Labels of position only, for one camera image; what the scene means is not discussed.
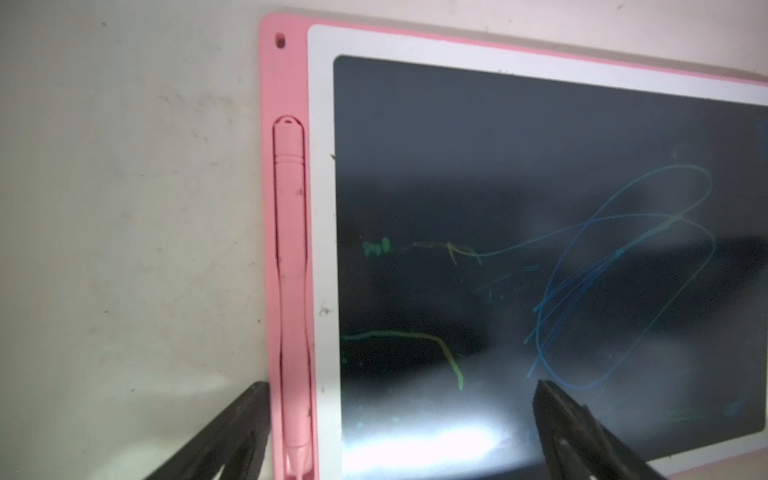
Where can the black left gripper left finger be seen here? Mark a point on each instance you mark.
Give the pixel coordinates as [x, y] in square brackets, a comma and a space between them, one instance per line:
[231, 446]

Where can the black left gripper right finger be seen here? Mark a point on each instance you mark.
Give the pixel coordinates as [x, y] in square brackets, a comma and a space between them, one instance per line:
[576, 445]

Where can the pink writing tablet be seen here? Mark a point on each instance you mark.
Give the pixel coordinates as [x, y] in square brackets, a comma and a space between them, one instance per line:
[449, 223]

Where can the cream plastic storage box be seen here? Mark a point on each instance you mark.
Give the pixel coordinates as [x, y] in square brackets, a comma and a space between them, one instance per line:
[131, 206]

